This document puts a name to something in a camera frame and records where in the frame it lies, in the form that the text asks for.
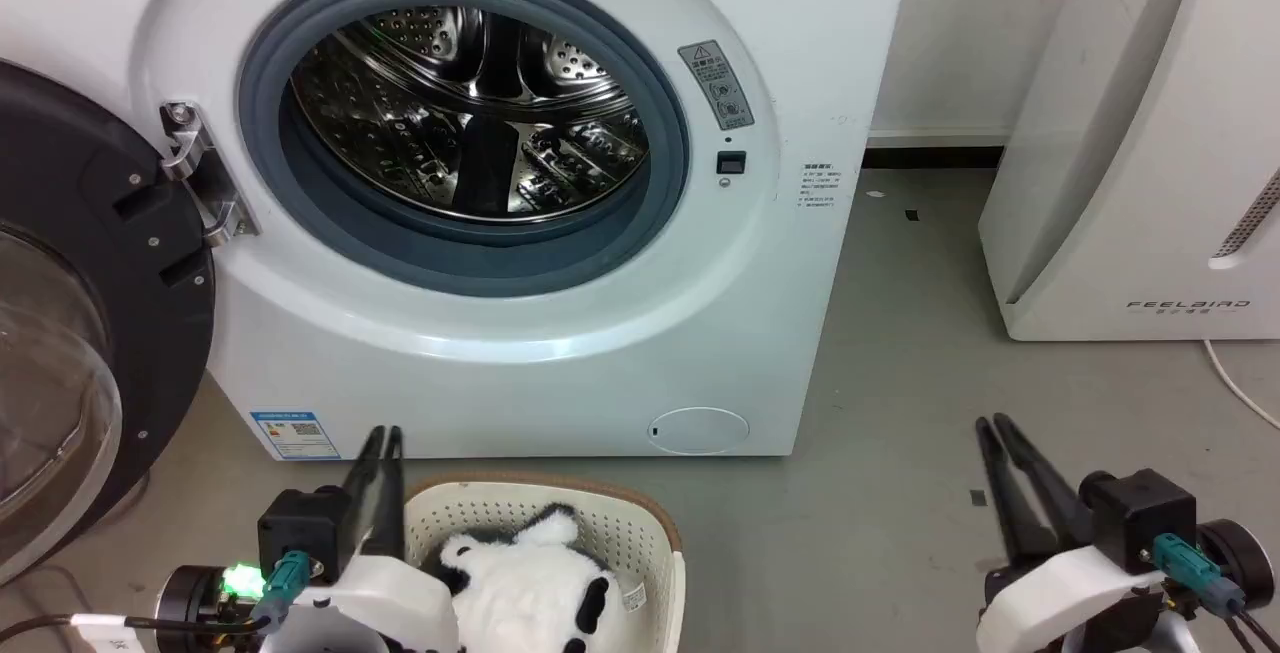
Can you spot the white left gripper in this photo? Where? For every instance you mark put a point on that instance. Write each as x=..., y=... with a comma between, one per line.
x=390, y=603

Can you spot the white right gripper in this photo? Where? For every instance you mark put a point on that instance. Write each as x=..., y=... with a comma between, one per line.
x=1060, y=598

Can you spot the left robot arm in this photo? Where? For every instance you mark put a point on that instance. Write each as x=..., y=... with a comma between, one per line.
x=190, y=608

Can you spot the black and white plush toy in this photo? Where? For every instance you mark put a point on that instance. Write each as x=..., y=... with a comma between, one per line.
x=530, y=593

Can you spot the metal washing machine door hinge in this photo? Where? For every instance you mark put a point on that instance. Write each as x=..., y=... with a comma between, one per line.
x=205, y=173

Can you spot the black round washer door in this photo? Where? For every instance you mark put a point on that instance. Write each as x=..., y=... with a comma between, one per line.
x=90, y=263

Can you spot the stainless steel washing machine drum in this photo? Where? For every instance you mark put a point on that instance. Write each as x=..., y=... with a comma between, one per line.
x=450, y=113

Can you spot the blue energy label sticker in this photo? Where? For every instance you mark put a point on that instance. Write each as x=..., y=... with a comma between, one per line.
x=295, y=434

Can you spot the white front-load washing machine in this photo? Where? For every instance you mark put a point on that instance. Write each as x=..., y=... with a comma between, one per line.
x=560, y=353

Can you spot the grey rubber door gasket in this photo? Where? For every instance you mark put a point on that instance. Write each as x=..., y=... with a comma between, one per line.
x=420, y=253

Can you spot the white perforated laundry basket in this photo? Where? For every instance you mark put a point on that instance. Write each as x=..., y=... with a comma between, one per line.
x=630, y=533

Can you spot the round white filter cover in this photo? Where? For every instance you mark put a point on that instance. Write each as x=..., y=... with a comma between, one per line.
x=698, y=430

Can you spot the white air purifier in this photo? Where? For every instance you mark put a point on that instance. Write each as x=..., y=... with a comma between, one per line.
x=1140, y=143

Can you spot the small printed text label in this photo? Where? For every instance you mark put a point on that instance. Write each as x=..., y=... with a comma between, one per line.
x=820, y=188

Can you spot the black door latch socket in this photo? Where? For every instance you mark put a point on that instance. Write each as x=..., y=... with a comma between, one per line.
x=731, y=163

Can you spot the grey warning sticker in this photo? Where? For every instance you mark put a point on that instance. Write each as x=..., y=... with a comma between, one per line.
x=716, y=84

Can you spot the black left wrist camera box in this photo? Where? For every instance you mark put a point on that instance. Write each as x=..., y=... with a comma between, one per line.
x=305, y=528

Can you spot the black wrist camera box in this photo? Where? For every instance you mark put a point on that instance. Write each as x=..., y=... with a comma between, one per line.
x=1140, y=518
x=305, y=528

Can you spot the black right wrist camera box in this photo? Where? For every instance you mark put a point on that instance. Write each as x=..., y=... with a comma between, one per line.
x=1140, y=518

